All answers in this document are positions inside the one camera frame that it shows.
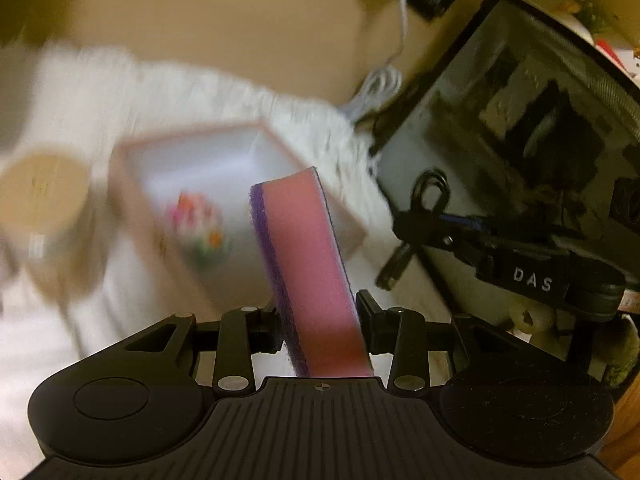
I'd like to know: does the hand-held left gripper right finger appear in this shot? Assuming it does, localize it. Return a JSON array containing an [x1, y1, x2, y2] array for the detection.
[[355, 290, 532, 392]]

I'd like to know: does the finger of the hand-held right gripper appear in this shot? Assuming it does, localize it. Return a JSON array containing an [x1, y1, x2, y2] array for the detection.
[[391, 207, 483, 263], [375, 237, 426, 292]]

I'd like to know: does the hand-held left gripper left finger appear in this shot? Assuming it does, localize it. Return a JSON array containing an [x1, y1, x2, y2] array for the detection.
[[125, 300, 291, 394]]

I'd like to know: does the pink sponge with purple scourer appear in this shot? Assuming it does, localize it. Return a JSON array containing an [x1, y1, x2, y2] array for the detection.
[[249, 165, 375, 379]]

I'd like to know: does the white box with pink rim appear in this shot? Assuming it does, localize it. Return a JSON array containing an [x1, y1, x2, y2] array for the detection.
[[109, 119, 369, 313]]

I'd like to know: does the colourful floral soft item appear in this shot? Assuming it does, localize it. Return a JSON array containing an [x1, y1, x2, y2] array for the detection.
[[166, 191, 232, 267]]

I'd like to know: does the pale green plush item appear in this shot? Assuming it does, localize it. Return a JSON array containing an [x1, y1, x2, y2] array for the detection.
[[597, 317, 638, 388]]

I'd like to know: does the black computer case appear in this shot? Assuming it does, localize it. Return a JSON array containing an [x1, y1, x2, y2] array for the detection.
[[372, 0, 640, 328]]

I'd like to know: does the round beige container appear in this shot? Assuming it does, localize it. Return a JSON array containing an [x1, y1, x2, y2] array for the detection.
[[0, 151, 96, 306]]

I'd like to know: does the white fluffy blanket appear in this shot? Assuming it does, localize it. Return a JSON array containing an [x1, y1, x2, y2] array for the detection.
[[0, 42, 451, 376]]

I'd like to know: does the black looped cable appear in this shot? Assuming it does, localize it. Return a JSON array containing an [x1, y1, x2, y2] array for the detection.
[[411, 169, 452, 218]]

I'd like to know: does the white cable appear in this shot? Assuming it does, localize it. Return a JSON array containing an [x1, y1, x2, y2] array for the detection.
[[342, 0, 420, 128]]

